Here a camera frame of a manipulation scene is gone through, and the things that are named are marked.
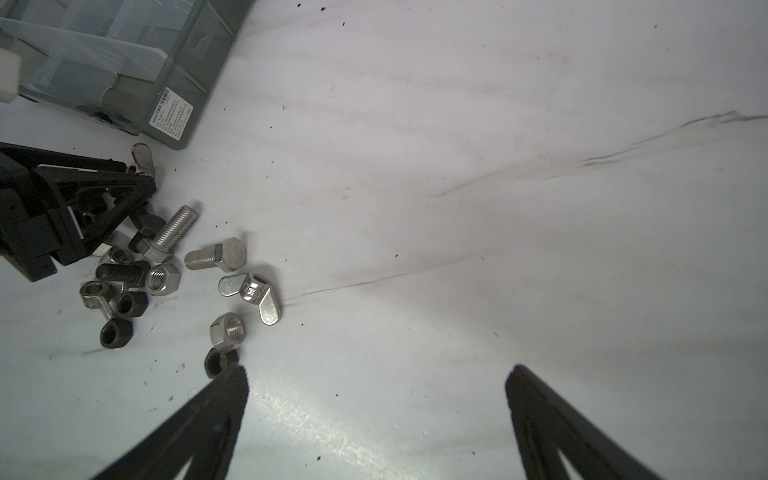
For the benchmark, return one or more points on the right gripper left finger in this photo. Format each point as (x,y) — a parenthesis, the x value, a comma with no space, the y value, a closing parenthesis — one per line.
(199,438)

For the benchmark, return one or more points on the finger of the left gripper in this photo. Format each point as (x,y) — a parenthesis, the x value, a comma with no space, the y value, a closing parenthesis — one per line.
(57,208)

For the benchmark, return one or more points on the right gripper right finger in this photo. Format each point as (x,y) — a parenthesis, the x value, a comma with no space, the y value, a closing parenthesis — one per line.
(548,430)

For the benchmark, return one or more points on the black socket screw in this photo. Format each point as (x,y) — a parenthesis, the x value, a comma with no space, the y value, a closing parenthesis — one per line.
(132,275)

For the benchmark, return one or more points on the black nut near finger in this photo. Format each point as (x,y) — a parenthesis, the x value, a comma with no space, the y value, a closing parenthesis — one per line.
(216,362)

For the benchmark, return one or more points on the silver hex nut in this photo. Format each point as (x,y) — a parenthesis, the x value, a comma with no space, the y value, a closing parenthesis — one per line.
(162,280)
(227,332)

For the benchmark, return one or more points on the silver wing nut rear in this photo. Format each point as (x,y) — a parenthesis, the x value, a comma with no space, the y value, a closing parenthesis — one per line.
(143,159)

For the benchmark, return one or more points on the silver wing nut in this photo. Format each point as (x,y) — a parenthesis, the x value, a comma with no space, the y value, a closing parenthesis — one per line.
(143,159)
(254,290)

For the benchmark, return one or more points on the long silver hex bolt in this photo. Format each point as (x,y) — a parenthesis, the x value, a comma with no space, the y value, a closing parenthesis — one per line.
(160,248)

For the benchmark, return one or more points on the black hex nut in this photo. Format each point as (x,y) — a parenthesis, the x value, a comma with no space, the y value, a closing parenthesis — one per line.
(116,333)
(131,304)

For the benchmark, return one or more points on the black hex nut lower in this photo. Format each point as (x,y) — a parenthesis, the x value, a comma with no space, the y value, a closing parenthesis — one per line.
(116,333)

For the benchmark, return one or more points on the silver hex nut centre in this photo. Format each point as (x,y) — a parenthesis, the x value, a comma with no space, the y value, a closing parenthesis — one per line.
(162,280)

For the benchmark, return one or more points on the grey plastic organizer box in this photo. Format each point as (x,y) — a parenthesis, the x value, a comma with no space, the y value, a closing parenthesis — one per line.
(145,67)

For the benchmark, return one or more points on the short silver hex bolt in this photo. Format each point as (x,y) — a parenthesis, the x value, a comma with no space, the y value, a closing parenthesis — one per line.
(228,255)

